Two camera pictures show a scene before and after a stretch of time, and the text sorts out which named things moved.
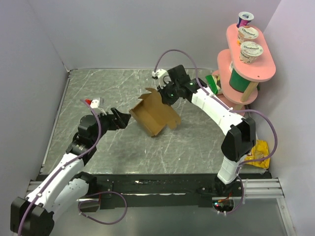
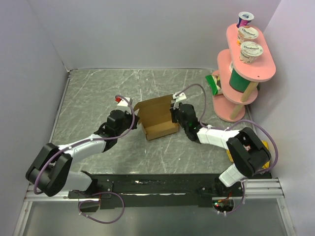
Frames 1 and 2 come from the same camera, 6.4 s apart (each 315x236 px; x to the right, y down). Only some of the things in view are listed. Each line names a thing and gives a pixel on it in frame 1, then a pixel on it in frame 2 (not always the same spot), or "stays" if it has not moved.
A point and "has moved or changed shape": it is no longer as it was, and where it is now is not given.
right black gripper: x=162 y=92 to x=173 y=112
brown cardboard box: x=153 y=114 has moved or changed shape
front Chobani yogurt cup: x=249 y=51 stays
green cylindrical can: x=237 y=81 stays
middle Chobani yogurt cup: x=246 y=34 stays
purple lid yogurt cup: x=244 y=18 stays
